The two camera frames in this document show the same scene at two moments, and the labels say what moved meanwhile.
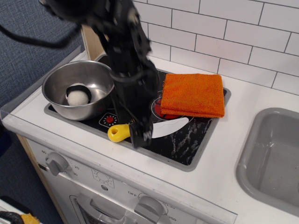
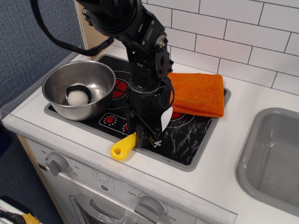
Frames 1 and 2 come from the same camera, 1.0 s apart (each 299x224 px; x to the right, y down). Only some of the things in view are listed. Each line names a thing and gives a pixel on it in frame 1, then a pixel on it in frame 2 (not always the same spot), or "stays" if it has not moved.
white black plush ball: [78, 94] stays
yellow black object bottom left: [17, 218] stays
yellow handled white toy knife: [117, 132] -> [122, 151]
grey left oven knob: [56, 163] stays
